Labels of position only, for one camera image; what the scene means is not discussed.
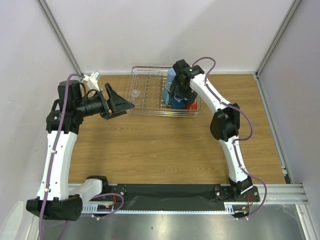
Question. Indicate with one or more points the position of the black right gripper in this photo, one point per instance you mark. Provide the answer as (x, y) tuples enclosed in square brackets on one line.
[(178, 92)]

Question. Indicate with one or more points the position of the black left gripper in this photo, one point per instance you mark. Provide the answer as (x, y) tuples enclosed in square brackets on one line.
[(118, 104)]

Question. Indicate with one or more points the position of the dark blue paper cup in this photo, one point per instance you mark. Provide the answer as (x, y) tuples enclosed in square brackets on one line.
[(177, 102)]

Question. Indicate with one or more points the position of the red ceramic mug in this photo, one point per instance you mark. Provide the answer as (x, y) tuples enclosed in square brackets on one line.
[(192, 106)]

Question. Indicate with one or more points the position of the light blue plastic cup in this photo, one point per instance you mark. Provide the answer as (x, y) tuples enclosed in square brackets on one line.
[(171, 74)]

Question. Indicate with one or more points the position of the clear plastic cup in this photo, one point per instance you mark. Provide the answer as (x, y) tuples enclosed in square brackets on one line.
[(136, 97)]

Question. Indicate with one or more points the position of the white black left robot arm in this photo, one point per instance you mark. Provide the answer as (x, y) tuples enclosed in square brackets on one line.
[(57, 155)]

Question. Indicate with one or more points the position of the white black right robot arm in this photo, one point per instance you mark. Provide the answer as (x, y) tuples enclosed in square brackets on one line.
[(190, 82)]

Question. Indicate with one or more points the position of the wire dish rack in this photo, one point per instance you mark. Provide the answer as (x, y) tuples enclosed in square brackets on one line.
[(150, 81)]

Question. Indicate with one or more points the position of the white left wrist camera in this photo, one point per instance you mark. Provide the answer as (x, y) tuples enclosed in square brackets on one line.
[(92, 81)]

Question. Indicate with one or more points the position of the aluminium frame rail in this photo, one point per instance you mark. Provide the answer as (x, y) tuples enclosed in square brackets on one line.
[(273, 194)]

